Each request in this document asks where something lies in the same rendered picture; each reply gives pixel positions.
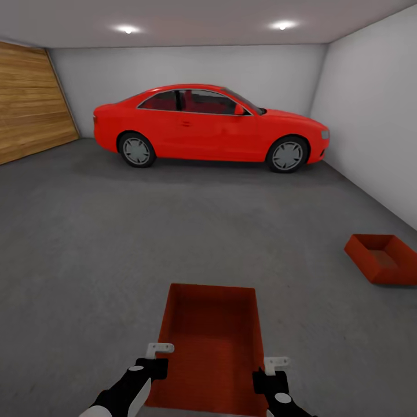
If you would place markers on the storage box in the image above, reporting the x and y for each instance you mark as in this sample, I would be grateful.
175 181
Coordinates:
217 342
360 246

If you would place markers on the car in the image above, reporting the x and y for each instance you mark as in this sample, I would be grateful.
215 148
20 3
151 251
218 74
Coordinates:
207 122

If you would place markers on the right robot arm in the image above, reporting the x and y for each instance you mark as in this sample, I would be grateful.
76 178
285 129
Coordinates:
275 387

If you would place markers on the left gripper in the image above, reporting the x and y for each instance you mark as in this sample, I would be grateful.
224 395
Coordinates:
160 367

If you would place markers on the garage door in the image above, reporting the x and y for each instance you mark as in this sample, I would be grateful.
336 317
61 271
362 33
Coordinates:
33 114

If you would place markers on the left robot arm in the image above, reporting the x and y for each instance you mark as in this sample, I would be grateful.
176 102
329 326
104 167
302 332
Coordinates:
128 395

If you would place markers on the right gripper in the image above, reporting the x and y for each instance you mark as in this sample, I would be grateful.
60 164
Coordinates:
261 381

